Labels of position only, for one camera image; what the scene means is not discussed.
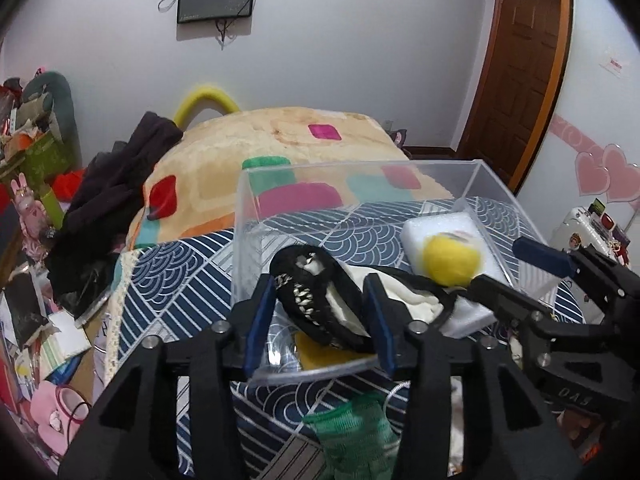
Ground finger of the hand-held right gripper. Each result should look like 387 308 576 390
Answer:
467 274 567 357
512 236 640 307

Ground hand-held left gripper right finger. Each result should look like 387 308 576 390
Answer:
362 275 585 480

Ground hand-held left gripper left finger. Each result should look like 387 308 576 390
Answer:
57 275 277 480

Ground white cloth with black trim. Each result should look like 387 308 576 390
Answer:
325 262 459 333

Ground black chain-trimmed fabric piece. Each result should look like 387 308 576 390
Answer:
269 246 377 357

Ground yellow fuzzy ball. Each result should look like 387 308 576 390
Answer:
423 233 484 289

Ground clear plastic box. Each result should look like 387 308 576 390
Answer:
231 160 569 389

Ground white suitcase with stickers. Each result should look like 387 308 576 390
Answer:
550 200 632 267

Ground yellow sponge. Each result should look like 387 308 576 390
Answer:
294 332 377 372

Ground blue wave-pattern sheet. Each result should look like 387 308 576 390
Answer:
94 195 587 480

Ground green knitted glove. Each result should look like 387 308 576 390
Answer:
302 392 402 480

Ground brown wooden door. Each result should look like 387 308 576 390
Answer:
457 0 574 192

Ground beige blanket with coloured squares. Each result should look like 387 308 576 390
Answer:
125 106 453 252

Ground dark clothes pile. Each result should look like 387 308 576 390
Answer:
47 110 184 302

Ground pink slipper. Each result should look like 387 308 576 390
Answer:
29 379 82 455

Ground black notebook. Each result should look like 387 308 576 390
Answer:
4 272 52 350

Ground red cloth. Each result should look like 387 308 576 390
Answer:
52 169 87 201

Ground yellow foam tube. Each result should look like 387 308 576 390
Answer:
173 83 242 129

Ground pink rabbit toy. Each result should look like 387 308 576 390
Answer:
10 172 53 257

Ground green cardboard box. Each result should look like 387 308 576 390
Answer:
0 131 74 197

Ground green cushioned chair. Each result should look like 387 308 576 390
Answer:
21 70 82 162

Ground pink heart wall stickers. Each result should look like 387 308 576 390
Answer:
574 143 640 204

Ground white wall label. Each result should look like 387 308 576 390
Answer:
599 54 627 79

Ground black monitor cable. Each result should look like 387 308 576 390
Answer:
214 16 237 52

